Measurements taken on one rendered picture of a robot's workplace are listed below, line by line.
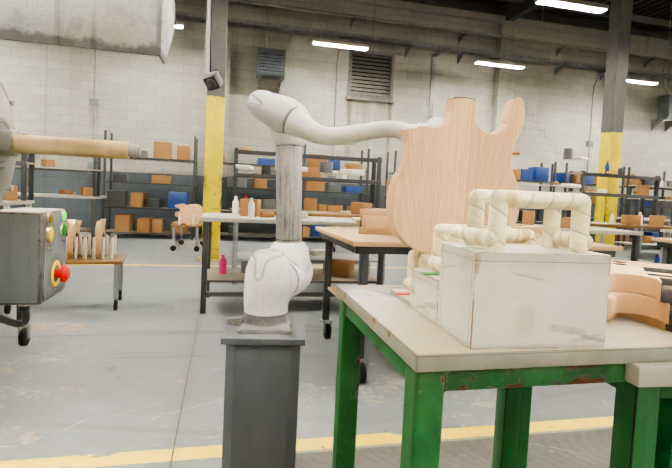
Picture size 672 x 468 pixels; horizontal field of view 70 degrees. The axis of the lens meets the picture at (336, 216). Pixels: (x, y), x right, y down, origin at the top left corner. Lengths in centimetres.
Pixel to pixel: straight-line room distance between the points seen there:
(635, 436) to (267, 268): 110
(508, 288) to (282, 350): 94
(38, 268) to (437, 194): 92
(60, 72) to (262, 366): 1143
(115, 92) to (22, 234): 1121
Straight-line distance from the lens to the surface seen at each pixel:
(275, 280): 165
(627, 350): 107
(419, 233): 121
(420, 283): 109
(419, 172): 120
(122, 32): 82
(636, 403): 115
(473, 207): 96
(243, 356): 166
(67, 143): 96
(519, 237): 110
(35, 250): 120
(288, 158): 183
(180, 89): 1218
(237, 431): 177
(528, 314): 93
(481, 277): 87
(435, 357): 85
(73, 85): 1257
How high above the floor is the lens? 119
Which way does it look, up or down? 3 degrees down
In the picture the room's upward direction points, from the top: 3 degrees clockwise
